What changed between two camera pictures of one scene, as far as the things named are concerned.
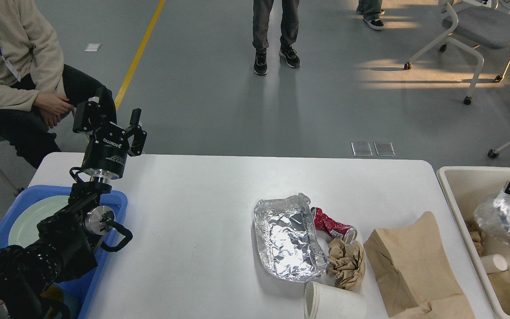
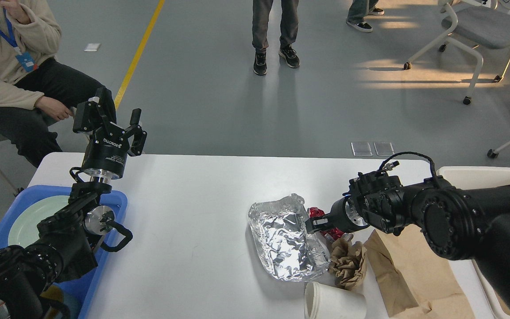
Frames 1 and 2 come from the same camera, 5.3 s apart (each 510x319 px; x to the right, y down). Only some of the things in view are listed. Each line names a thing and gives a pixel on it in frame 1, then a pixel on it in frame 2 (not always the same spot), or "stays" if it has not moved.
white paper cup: [323, 301] stays
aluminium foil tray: [288, 244] stays
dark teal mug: [53, 295] to [74, 304]
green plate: [23, 231] stays
